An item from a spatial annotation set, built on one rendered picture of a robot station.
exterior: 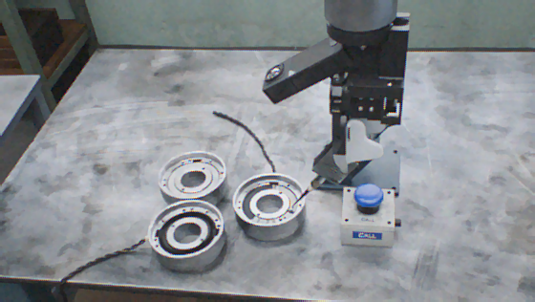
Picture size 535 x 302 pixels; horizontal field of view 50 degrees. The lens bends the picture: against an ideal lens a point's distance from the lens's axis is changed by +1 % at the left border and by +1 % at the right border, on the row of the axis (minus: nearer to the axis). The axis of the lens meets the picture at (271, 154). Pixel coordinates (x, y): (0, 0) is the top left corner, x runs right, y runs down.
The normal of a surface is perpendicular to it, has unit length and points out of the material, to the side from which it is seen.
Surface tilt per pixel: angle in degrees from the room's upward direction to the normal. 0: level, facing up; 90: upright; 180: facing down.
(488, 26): 90
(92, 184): 0
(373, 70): 90
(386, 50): 90
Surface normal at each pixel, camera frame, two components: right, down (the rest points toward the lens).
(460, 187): -0.08, -0.74
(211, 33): -0.15, 0.66
